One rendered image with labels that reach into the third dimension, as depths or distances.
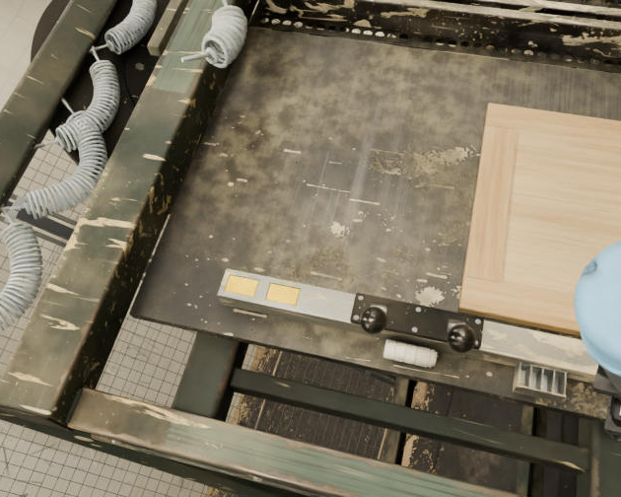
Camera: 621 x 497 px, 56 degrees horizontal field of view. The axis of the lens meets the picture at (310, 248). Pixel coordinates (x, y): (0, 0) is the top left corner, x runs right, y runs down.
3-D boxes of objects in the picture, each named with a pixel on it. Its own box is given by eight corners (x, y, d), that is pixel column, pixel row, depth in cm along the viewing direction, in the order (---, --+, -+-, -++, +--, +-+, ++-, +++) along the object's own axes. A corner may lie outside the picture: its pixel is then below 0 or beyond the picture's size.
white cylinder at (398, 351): (381, 360, 93) (433, 371, 92) (382, 354, 90) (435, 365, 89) (385, 342, 94) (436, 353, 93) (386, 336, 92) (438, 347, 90)
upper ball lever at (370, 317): (387, 324, 92) (383, 338, 79) (364, 319, 93) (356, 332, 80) (392, 301, 92) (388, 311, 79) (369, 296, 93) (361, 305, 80)
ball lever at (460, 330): (465, 340, 90) (474, 358, 77) (441, 335, 91) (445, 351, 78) (470, 317, 90) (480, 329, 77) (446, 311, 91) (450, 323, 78)
